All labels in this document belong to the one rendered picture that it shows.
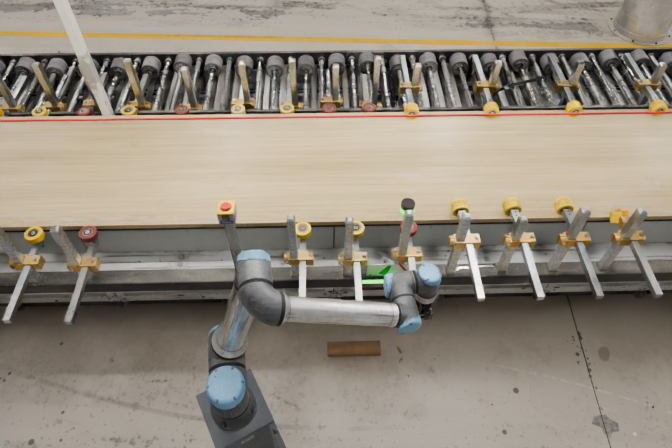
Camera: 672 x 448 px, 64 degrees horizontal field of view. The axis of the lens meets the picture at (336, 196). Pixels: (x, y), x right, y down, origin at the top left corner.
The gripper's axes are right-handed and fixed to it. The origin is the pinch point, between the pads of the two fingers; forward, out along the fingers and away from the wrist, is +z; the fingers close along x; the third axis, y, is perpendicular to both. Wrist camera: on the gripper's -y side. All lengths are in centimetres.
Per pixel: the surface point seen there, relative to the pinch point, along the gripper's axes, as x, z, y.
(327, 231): -39, 5, -50
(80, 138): -172, -10, -103
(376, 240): -14, 14, -50
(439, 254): 19, 19, -45
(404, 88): 6, -17, -136
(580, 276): 84, 13, -27
